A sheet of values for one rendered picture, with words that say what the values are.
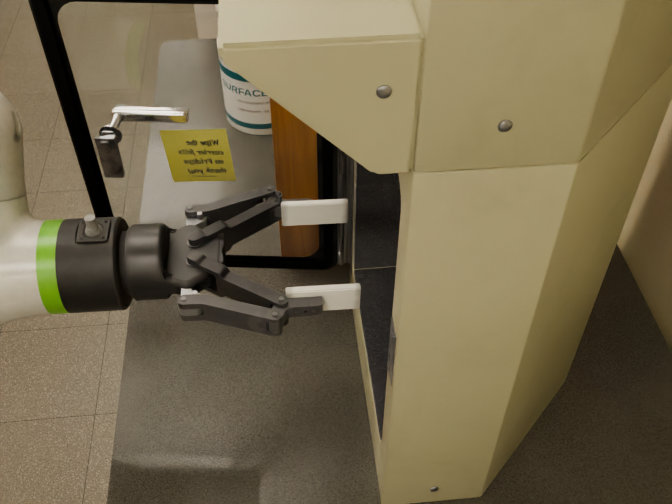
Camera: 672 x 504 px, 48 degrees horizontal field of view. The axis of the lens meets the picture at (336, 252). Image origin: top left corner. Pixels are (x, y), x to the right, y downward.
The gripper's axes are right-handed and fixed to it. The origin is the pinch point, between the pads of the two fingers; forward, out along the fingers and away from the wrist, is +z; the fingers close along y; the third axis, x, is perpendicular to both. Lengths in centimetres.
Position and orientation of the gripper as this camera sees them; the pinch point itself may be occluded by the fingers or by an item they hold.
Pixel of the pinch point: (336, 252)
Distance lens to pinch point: 75.9
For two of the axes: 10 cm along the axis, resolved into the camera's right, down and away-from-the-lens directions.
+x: -0.1, 7.0, 7.2
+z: 10.0, -0.5, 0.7
